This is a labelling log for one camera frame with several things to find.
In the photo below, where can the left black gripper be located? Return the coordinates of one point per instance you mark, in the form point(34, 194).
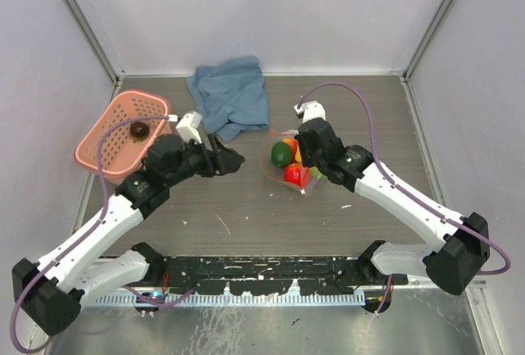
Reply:
point(218, 161)

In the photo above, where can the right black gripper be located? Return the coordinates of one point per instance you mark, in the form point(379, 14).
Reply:
point(306, 161)

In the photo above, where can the red yellow mango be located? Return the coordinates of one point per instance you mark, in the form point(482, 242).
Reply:
point(292, 143)

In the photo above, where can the red apple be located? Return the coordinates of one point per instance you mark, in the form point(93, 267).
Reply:
point(297, 174)

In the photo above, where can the green fruit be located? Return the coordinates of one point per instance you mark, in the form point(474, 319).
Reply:
point(281, 155)

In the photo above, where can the clear orange zip bag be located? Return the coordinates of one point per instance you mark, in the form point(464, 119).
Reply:
point(276, 174)

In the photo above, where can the dark brown fruit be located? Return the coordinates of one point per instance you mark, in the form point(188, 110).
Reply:
point(139, 131)

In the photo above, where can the yellow pear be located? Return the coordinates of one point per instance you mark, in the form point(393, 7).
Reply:
point(297, 156)

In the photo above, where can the green apple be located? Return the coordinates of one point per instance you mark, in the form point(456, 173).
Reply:
point(315, 173)

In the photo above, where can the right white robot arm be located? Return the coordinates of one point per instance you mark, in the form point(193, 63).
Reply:
point(453, 250)

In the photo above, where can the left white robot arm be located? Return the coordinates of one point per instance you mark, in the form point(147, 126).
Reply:
point(53, 290)

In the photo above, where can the blue cloth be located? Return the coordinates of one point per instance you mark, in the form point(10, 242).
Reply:
point(231, 97)

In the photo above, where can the pink plastic basket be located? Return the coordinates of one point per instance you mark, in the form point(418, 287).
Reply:
point(121, 153)

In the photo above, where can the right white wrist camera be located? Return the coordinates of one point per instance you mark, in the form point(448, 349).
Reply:
point(308, 111)

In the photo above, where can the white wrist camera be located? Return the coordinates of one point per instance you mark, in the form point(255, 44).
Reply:
point(308, 111)
point(187, 126)

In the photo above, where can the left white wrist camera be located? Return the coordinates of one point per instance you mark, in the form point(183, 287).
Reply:
point(187, 126)

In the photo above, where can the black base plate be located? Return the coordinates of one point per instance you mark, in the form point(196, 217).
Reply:
point(264, 275)

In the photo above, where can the grey slotted cable duct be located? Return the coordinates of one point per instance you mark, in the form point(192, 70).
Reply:
point(123, 298)

